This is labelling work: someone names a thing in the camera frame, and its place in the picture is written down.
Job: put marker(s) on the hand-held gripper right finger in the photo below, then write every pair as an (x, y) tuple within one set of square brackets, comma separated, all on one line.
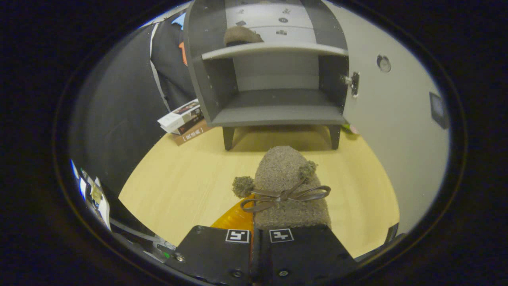
[(301, 254)]

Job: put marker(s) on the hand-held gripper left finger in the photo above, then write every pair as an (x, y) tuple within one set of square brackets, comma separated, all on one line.
[(216, 254)]

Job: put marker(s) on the brown fuzzy shoe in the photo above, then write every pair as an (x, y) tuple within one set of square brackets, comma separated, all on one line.
[(242, 35), (281, 171)]

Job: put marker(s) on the grey shoe cabinet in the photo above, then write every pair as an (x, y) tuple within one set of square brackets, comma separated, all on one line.
[(278, 111)]

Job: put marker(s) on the beige shoe cabinet door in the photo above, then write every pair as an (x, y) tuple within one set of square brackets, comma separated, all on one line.
[(397, 131)]

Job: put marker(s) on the brown book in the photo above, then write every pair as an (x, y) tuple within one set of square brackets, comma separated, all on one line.
[(194, 135)]

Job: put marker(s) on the black book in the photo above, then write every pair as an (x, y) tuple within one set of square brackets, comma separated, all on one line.
[(192, 125)]

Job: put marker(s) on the pink and green plush toy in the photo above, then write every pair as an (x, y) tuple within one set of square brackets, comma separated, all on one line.
[(351, 129)]

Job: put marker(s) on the white book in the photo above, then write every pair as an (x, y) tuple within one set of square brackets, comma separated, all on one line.
[(178, 115)]

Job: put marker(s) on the black backdrop cloth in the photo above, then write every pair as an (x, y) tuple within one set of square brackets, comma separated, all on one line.
[(119, 103)]

